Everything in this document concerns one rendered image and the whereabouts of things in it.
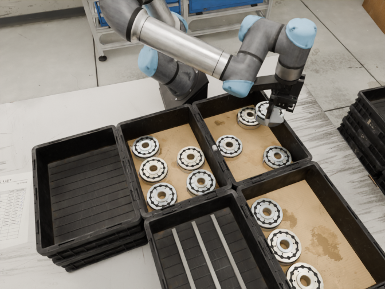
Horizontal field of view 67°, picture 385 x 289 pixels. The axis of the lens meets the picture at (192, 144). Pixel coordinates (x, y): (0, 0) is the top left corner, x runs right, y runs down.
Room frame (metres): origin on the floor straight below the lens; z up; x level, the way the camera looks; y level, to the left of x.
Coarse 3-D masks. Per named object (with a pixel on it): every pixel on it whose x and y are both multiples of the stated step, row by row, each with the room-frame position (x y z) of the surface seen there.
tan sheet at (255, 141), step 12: (240, 108) 0.87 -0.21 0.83; (204, 120) 0.80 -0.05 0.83; (216, 120) 0.80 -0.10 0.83; (228, 120) 0.80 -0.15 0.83; (216, 132) 0.74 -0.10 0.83; (228, 132) 0.74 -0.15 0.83; (240, 132) 0.74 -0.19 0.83; (252, 132) 0.73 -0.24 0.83; (264, 132) 0.73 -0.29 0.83; (252, 144) 0.67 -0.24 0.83; (264, 144) 0.67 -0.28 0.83; (276, 144) 0.67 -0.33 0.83; (240, 156) 0.62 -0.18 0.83; (252, 156) 0.62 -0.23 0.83; (240, 168) 0.57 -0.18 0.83; (252, 168) 0.57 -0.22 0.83; (264, 168) 0.57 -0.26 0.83; (240, 180) 0.52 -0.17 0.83
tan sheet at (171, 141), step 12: (156, 132) 0.74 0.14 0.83; (168, 132) 0.74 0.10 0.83; (180, 132) 0.74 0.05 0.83; (192, 132) 0.74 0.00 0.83; (132, 144) 0.69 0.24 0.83; (168, 144) 0.68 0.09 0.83; (180, 144) 0.68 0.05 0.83; (192, 144) 0.68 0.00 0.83; (132, 156) 0.63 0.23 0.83; (168, 156) 0.63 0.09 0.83; (168, 168) 0.57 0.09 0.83; (204, 168) 0.57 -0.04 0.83; (168, 180) 0.52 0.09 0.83; (180, 180) 0.52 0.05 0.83; (144, 192) 0.48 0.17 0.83; (180, 192) 0.47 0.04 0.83
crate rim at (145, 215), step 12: (180, 108) 0.78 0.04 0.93; (192, 108) 0.78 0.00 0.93; (132, 120) 0.73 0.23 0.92; (120, 132) 0.67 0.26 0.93; (204, 132) 0.66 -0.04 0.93; (216, 156) 0.56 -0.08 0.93; (132, 168) 0.52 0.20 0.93; (132, 180) 0.47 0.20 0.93; (228, 180) 0.46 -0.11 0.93; (216, 192) 0.42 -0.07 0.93; (180, 204) 0.38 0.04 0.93; (144, 216) 0.34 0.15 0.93
